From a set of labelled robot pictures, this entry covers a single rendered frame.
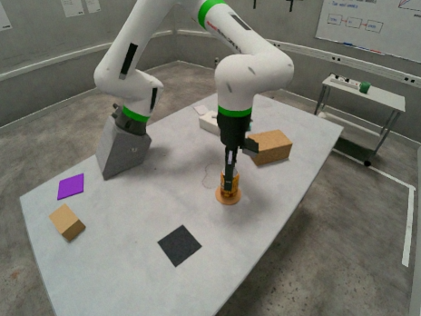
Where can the tan rectangular block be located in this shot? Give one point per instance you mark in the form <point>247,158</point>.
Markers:
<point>66,222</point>

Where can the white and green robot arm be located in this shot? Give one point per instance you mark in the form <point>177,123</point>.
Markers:
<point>256,67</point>

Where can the yellow drink can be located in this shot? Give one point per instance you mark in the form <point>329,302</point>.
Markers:
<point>233,193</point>

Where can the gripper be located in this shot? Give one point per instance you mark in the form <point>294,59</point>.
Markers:
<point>232,142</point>

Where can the purple flat square tile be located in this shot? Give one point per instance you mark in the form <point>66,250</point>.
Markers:
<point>70,186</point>

